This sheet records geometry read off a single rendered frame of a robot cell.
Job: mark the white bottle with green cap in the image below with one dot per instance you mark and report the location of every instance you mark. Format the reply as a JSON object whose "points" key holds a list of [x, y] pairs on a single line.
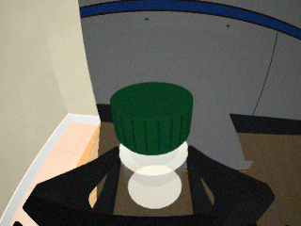
{"points": [[152, 122]]}

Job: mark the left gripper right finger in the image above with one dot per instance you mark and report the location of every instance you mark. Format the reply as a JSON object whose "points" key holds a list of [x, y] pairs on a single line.
{"points": [[239, 199]]}

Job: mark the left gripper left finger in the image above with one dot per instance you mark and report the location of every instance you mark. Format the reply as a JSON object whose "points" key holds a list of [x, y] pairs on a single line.
{"points": [[72, 188]]}

